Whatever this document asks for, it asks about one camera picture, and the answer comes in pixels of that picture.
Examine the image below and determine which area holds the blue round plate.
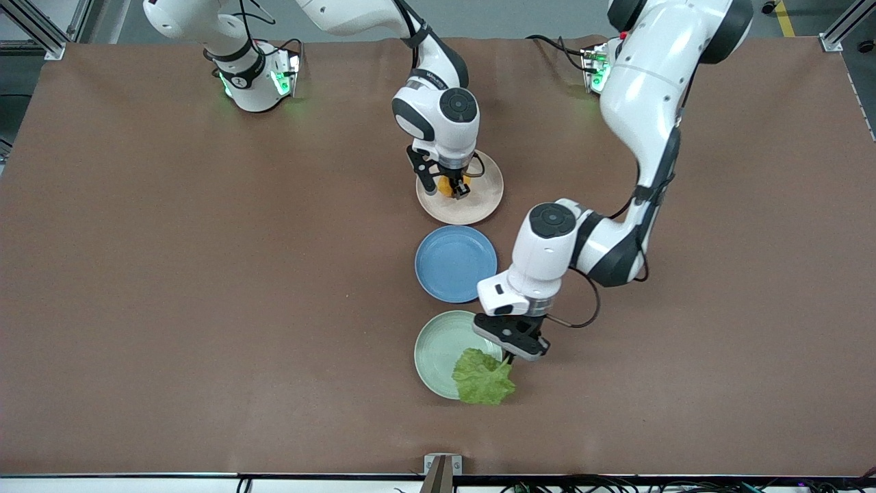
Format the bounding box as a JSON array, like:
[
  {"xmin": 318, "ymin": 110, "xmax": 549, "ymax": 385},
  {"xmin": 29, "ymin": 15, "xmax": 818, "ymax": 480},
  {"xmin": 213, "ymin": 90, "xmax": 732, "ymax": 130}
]
[{"xmin": 414, "ymin": 225, "xmax": 498, "ymax": 303}]

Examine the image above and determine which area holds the yellow lemon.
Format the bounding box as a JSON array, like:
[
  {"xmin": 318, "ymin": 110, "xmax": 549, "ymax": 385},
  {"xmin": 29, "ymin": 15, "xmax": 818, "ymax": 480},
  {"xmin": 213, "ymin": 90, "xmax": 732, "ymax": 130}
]
[{"xmin": 438, "ymin": 175, "xmax": 473, "ymax": 200}]

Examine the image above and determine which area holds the pale green round plate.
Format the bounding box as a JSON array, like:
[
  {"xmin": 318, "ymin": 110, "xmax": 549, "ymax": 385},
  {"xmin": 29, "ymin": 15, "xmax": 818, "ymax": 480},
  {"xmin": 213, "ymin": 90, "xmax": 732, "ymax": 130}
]
[{"xmin": 413, "ymin": 309, "xmax": 507, "ymax": 400}]

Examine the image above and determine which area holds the aluminium frame post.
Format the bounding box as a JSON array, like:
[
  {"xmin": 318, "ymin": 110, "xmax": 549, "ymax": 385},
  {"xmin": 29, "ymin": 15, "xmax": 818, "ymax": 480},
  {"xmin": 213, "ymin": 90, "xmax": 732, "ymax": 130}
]
[
  {"xmin": 0, "ymin": 0, "xmax": 69, "ymax": 61},
  {"xmin": 819, "ymin": 0, "xmax": 876, "ymax": 53}
]

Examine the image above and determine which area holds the silver base box green light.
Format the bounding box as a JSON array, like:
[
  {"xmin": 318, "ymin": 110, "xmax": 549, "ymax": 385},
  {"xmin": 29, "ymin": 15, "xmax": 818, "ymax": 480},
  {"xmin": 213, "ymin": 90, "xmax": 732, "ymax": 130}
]
[
  {"xmin": 581, "ymin": 44, "xmax": 611, "ymax": 94},
  {"xmin": 270, "ymin": 51, "xmax": 302, "ymax": 98}
]

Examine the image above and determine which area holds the green lettuce leaf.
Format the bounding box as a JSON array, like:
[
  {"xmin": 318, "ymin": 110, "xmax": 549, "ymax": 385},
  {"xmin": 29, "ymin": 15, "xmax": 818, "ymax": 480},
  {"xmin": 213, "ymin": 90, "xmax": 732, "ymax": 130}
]
[{"xmin": 452, "ymin": 348, "xmax": 517, "ymax": 405}]

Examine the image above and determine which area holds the beige round plate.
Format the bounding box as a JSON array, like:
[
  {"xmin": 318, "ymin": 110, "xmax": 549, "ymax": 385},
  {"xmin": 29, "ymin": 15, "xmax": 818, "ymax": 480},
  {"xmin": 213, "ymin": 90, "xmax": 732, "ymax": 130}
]
[{"xmin": 415, "ymin": 148, "xmax": 504, "ymax": 225}]

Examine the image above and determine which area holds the silver camera mount bracket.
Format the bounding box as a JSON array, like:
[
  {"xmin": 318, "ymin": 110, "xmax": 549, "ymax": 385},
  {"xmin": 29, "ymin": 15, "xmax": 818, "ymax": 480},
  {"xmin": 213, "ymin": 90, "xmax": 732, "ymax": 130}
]
[{"xmin": 423, "ymin": 453, "xmax": 463, "ymax": 493}]

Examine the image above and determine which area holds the brown table cover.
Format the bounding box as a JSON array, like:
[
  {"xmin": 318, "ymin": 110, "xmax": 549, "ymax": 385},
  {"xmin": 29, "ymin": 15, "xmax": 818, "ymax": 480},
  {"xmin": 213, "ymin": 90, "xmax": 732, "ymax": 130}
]
[{"xmin": 0, "ymin": 36, "xmax": 876, "ymax": 477}]

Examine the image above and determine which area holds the black base cable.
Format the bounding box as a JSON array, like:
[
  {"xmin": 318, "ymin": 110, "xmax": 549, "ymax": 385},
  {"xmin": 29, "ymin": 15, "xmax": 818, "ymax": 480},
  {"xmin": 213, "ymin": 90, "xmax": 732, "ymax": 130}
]
[
  {"xmin": 260, "ymin": 38, "xmax": 306, "ymax": 59},
  {"xmin": 525, "ymin": 34, "xmax": 591, "ymax": 73}
]

